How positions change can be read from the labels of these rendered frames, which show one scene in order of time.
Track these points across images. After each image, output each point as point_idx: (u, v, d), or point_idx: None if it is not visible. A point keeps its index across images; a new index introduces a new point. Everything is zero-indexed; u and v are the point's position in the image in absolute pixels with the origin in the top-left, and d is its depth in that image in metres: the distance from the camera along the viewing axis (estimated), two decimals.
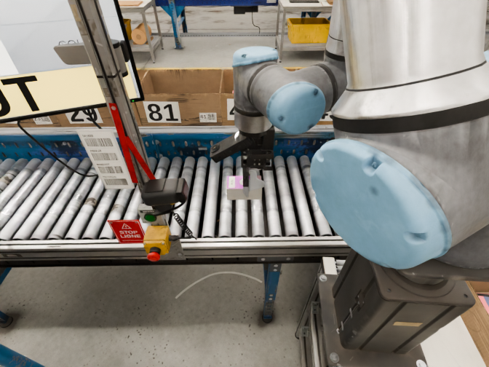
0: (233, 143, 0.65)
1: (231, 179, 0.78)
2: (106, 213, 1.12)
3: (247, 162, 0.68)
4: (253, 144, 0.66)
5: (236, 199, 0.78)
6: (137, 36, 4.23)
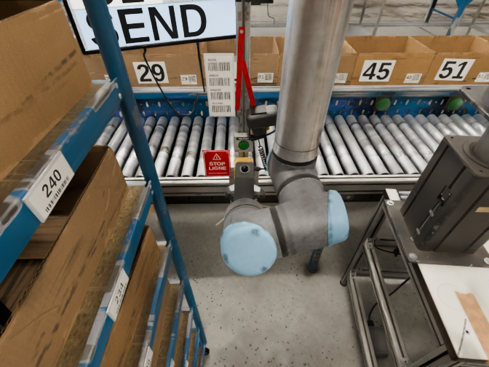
0: (236, 190, 0.61)
1: None
2: (181, 159, 1.23)
3: (231, 198, 0.67)
4: None
5: None
6: None
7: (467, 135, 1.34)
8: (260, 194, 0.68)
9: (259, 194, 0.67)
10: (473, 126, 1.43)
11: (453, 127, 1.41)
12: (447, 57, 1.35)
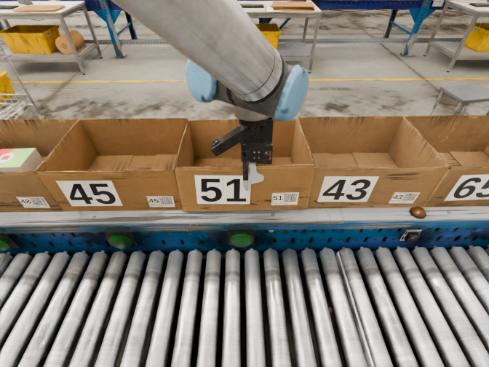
0: (233, 135, 0.68)
1: None
2: None
3: (247, 154, 0.69)
4: (252, 136, 0.69)
5: None
6: (62, 45, 3.77)
7: (231, 314, 0.76)
8: None
9: None
10: (265, 280, 0.85)
11: (226, 286, 0.83)
12: (197, 173, 0.75)
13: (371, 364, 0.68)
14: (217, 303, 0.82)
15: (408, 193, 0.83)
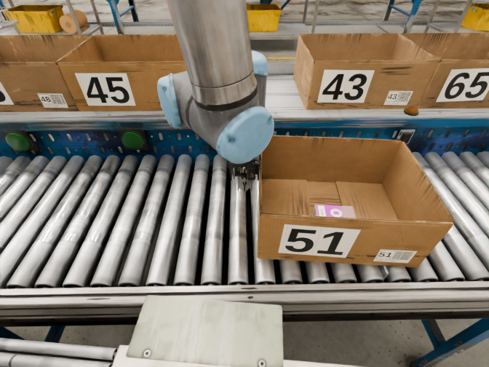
0: None
1: (321, 209, 0.71)
2: None
3: None
4: None
5: None
6: (67, 24, 3.83)
7: (245, 199, 0.84)
8: (258, 158, 0.72)
9: None
10: None
11: (242, 178, 0.89)
12: (289, 222, 0.56)
13: None
14: (211, 187, 0.87)
15: (402, 92, 0.89)
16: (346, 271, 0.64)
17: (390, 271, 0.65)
